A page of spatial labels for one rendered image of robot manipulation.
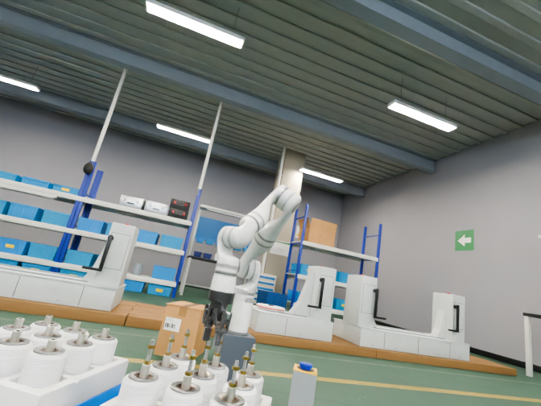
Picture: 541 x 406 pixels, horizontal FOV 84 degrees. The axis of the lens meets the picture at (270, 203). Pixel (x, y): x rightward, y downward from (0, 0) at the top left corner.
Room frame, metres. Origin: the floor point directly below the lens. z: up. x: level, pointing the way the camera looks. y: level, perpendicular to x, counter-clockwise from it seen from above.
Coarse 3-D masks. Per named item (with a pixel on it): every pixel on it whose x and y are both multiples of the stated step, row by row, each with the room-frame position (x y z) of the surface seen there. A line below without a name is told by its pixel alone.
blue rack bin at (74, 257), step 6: (72, 252) 4.90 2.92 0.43; (78, 252) 4.92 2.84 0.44; (84, 252) 4.94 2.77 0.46; (66, 258) 4.89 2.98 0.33; (72, 258) 4.91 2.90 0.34; (78, 258) 4.93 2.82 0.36; (84, 258) 4.95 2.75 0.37; (90, 258) 4.98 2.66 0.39; (96, 258) 5.26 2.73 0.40; (78, 264) 4.95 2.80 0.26; (84, 264) 4.97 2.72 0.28; (90, 264) 5.05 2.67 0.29
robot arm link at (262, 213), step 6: (282, 186) 1.12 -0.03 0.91; (276, 192) 1.10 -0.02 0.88; (282, 192) 1.11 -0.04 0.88; (270, 198) 1.08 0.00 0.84; (276, 198) 1.12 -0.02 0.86; (264, 204) 1.05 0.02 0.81; (270, 204) 1.08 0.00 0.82; (258, 210) 1.02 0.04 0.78; (264, 210) 1.03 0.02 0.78; (252, 216) 1.00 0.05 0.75; (258, 216) 1.01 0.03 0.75; (264, 216) 1.02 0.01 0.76; (258, 222) 1.00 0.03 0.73; (264, 222) 1.03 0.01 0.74
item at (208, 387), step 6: (192, 378) 0.94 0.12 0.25; (216, 378) 0.98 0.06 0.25; (198, 384) 0.93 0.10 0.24; (204, 384) 0.93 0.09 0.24; (210, 384) 0.94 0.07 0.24; (216, 384) 0.97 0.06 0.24; (204, 390) 0.93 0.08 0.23; (210, 390) 0.94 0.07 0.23; (204, 396) 0.93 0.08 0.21; (210, 396) 0.95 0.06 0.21; (204, 402) 0.94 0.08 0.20
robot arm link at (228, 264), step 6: (222, 228) 0.97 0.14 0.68; (222, 234) 0.95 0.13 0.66; (222, 240) 0.96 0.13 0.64; (222, 246) 0.97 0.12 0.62; (222, 252) 0.96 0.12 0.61; (228, 252) 0.98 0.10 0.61; (222, 258) 0.94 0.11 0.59; (228, 258) 0.94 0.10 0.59; (234, 258) 0.95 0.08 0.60; (222, 264) 0.94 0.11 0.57; (228, 264) 0.94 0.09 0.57; (234, 264) 0.95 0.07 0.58; (216, 270) 0.95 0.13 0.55; (222, 270) 0.94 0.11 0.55; (228, 270) 0.94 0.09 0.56; (234, 270) 0.95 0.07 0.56
